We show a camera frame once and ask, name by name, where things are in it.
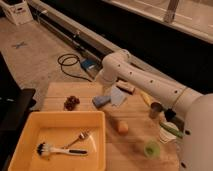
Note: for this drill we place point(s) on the brown white brush block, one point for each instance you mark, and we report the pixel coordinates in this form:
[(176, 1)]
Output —
[(125, 86)]

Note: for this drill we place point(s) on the white bowl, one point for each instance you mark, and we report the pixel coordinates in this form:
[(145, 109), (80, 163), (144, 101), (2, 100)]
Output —
[(164, 135)]

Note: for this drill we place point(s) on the yellow banana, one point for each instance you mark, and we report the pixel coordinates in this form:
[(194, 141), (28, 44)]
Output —
[(146, 98)]

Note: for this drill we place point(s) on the green plastic cup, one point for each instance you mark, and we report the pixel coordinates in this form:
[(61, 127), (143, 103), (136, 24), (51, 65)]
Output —
[(151, 149)]

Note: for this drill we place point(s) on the white cardboard box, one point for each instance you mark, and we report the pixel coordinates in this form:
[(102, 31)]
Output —
[(18, 13)]

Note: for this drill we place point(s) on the black chair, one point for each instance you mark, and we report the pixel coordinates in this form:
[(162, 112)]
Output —
[(15, 104)]

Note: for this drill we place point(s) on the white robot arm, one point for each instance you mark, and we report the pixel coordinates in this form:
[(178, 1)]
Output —
[(193, 107)]

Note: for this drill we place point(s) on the blue sponge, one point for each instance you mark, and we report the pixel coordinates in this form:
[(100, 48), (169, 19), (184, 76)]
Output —
[(100, 101)]

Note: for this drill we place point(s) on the orange yellow fruit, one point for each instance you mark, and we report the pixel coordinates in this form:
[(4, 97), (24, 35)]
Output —
[(122, 127)]

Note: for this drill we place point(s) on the metal cup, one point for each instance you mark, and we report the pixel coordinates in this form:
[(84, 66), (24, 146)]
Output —
[(155, 109)]

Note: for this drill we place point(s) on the yellow plastic tray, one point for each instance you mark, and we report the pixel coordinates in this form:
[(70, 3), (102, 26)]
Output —
[(59, 128)]

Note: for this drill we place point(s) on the blue grey power box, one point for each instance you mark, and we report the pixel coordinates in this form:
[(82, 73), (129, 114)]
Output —
[(90, 67)]

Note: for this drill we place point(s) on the black white dish brush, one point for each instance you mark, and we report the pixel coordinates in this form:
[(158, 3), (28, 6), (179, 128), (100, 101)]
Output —
[(44, 149)]

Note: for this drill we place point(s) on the light blue cloth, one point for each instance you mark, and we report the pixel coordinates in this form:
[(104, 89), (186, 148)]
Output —
[(117, 96)]

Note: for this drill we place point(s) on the bunch of dark grapes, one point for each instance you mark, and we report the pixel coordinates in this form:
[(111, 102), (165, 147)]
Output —
[(71, 103)]

